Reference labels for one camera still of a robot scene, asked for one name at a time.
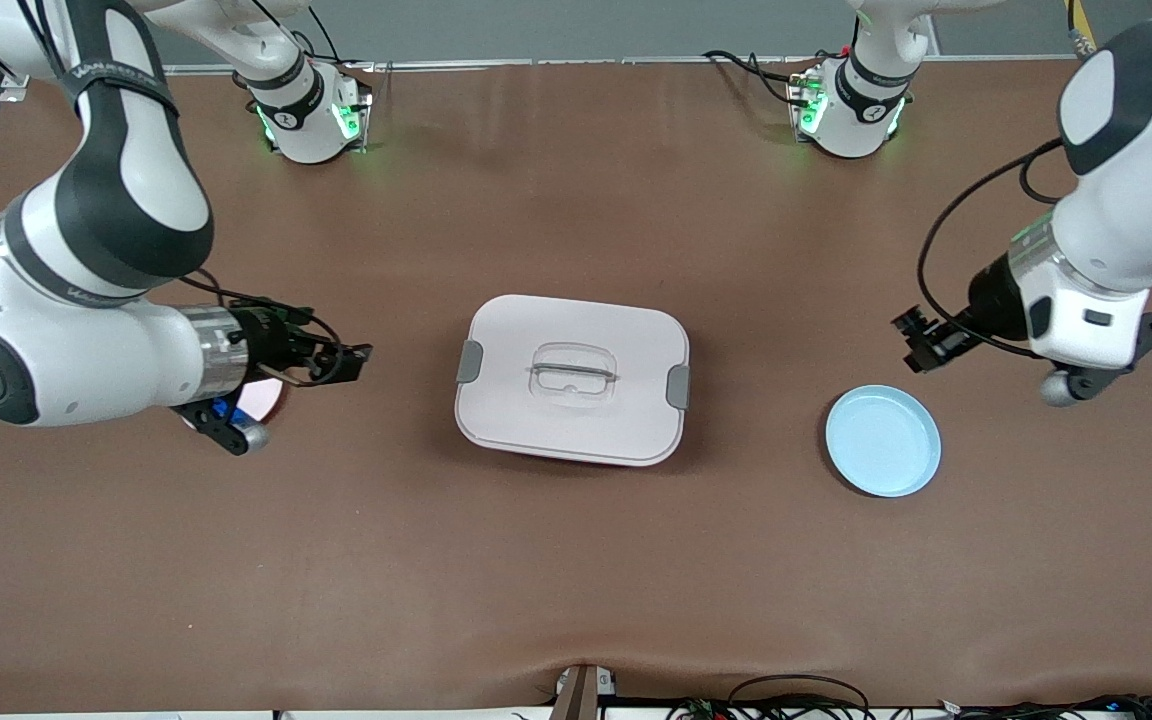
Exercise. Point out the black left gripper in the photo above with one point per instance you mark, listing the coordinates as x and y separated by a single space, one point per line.
987 290

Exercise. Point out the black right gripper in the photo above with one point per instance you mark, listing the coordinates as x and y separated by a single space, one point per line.
269 341

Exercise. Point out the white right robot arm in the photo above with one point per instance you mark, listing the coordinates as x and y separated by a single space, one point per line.
106 370

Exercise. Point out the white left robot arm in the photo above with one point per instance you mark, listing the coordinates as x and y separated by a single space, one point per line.
1126 220

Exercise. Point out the white lidded box grey latches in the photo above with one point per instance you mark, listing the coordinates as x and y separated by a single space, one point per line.
576 420

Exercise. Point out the light blue round plate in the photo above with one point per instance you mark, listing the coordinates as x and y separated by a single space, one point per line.
883 442

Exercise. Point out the aluminium table edge rail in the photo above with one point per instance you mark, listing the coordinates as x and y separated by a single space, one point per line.
586 62

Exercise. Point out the brown post with bracket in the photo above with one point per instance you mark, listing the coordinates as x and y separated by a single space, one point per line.
578 695

